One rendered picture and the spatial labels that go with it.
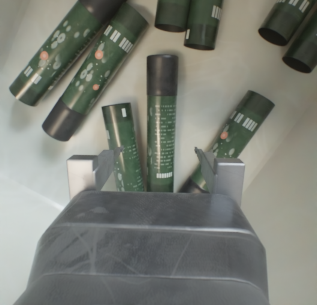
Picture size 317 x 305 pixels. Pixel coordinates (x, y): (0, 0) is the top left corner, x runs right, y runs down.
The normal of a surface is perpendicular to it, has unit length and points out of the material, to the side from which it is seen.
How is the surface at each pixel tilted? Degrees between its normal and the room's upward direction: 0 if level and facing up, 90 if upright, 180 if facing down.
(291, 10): 14
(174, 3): 3
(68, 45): 31
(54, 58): 20
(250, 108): 25
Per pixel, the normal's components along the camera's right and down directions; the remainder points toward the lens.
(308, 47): -0.40, 0.00
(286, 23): -0.07, 0.22
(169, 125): 0.49, 0.22
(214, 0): 0.21, 0.28
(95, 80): 0.31, 0.48
